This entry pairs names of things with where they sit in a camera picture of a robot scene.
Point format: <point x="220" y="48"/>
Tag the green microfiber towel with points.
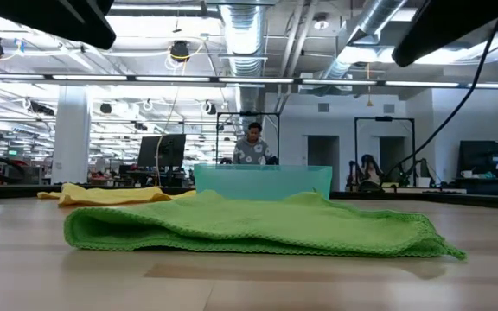
<point x="253" y="224"/>

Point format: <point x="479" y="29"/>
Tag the yellow microfiber towel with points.
<point x="102" y="195"/>

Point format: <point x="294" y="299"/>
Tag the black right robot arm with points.
<point x="456" y="26"/>

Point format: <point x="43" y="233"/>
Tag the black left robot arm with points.
<point x="37" y="15"/>

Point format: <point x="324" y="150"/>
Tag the teal translucent plastic basket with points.
<point x="262" y="181"/>

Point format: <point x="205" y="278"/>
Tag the black background monitor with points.
<point x="162" y="151"/>

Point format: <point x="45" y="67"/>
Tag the white pillar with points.
<point x="71" y="138"/>

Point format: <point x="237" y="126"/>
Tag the white mug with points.
<point x="467" y="173"/>

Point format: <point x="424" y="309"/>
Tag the black gantry frame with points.
<point x="383" y="118"/>
<point x="249" y="114"/>

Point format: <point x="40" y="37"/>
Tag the silver ceiling duct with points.
<point x="374" y="21"/>
<point x="244" y="43"/>

